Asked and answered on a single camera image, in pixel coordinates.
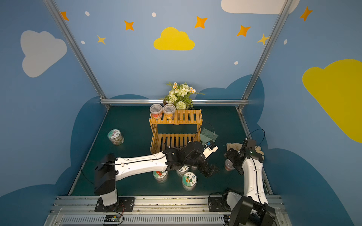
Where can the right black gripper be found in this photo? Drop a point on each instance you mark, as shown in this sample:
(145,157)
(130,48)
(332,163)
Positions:
(234,157)

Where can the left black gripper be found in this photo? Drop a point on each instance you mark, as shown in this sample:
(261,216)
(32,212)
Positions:
(204,165)

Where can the clear seed cup orange base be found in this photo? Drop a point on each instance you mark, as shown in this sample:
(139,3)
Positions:
(169,111)

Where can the clear seed cup red base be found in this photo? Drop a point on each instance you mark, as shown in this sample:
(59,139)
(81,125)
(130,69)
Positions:
(156,111)

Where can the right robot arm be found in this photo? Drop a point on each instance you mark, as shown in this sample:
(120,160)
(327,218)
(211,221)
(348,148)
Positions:
(251,208)

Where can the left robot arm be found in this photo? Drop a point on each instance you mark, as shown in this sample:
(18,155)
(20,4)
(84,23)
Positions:
(111,169)

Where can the wooden slatted shelf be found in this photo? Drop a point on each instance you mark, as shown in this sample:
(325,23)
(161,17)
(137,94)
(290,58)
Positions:
(183,128)

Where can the beige work glove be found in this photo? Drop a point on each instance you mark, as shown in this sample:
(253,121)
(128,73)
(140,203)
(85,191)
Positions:
(238,146)

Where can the jar with pineapple lid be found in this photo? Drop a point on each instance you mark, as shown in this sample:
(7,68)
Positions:
(189,181)

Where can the jar with green tree lid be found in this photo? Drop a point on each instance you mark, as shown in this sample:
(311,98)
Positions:
(183,170)

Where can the jar with strawberry lid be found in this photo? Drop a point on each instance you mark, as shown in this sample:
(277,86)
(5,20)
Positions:
(160,176)

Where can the potted white flower bouquet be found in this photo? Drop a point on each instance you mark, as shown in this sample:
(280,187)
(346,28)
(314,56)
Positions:
(179,96)

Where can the jar with floral lid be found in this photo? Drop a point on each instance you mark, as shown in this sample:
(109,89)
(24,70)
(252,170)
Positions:
(115,137)

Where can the left small circuit board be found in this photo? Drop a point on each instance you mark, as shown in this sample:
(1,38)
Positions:
(112,219)

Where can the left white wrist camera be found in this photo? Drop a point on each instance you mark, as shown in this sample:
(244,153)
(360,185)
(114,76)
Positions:
(209,148)

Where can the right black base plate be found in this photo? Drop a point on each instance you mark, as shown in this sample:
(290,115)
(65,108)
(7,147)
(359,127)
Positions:
(218,204)

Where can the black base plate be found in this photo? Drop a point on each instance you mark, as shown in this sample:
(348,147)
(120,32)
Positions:
(218,204)
(124,204)

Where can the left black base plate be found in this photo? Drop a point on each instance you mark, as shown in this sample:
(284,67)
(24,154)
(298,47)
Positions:
(124,204)

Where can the aluminium mounting rail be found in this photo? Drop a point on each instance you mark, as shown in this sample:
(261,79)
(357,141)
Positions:
(177,210)

